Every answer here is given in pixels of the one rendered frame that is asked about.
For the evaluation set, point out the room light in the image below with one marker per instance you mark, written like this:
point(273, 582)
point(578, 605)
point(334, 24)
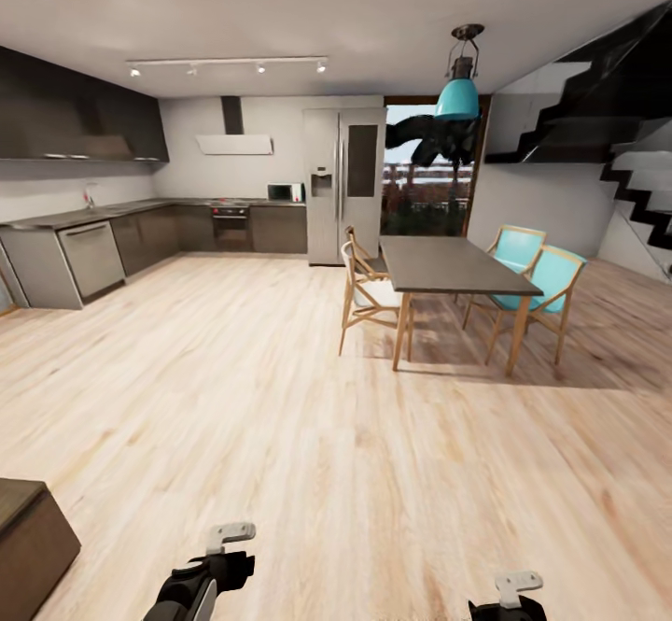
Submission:
point(459, 99)

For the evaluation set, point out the oven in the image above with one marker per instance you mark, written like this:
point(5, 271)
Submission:
point(231, 224)

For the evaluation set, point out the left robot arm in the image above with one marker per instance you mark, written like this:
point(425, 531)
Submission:
point(191, 592)

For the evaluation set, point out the breakfast table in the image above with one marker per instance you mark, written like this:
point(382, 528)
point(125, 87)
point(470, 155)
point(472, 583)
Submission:
point(451, 264)

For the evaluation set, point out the cabinet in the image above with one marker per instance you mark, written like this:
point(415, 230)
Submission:
point(131, 122)
point(37, 545)
point(47, 112)

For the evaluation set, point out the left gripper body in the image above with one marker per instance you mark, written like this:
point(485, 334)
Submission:
point(232, 570)

